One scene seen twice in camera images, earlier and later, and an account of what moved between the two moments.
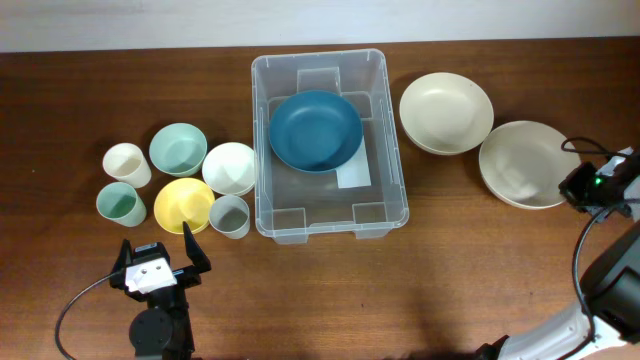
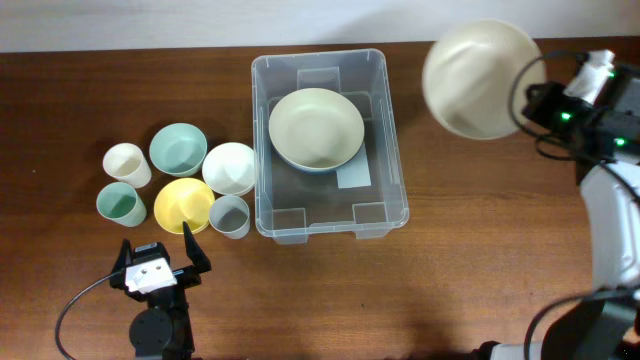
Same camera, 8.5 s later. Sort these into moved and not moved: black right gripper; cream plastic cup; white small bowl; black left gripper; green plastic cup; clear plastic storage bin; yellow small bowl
Moved: black right gripper
Not moved: clear plastic storage bin; black left gripper; yellow small bowl; white small bowl; cream plastic cup; green plastic cup
